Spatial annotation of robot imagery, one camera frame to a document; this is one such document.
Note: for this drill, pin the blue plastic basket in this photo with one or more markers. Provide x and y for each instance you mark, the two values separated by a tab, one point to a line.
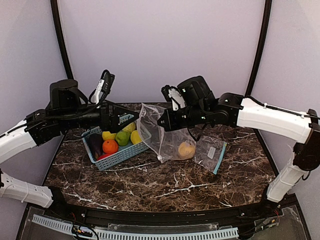
124	152

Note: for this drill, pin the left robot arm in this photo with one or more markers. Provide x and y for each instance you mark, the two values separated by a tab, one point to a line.
68	108

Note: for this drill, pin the purple eggplant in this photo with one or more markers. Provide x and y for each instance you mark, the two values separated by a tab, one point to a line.
95	143

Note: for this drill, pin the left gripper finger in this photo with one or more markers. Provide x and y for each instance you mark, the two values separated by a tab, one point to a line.
125	120
119	110

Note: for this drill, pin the small blue zip bag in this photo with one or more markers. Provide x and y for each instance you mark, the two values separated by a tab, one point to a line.
209	153

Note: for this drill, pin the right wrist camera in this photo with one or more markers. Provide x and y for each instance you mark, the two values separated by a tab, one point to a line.
173	95

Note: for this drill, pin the black frame post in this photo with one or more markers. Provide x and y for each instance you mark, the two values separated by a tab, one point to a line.
60	37
260	46

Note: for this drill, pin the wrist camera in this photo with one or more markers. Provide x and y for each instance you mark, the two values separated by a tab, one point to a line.
103	88
173	95

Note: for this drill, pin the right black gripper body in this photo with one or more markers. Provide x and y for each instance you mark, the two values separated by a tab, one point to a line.
172	119

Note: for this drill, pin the large pink zip bag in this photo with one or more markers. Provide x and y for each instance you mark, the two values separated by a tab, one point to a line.
164	143

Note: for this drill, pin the green apple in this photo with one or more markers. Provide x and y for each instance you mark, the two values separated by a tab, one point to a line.
122	138

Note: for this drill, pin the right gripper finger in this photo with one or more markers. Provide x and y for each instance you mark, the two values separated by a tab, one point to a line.
164	118
164	126

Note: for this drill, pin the red chili pepper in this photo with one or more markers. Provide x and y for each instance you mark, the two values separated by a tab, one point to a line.
104	156

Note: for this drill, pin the right black frame post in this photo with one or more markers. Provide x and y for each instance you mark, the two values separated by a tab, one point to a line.
260	46

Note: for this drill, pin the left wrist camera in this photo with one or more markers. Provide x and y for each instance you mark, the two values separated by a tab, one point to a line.
103	88

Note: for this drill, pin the yellow lemon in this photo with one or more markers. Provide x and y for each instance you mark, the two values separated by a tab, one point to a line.
107	135

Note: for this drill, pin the left black frame post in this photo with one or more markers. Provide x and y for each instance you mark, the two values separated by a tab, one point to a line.
60	37

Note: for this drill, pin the orange tangerine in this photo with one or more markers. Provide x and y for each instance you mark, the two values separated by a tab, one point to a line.
110	146

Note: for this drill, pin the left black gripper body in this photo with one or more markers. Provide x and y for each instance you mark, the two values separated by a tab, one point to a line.
108	119

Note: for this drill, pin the white cable duct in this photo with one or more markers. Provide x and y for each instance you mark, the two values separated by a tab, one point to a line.
127	232

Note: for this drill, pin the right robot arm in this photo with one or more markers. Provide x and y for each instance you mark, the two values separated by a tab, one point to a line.
193	103

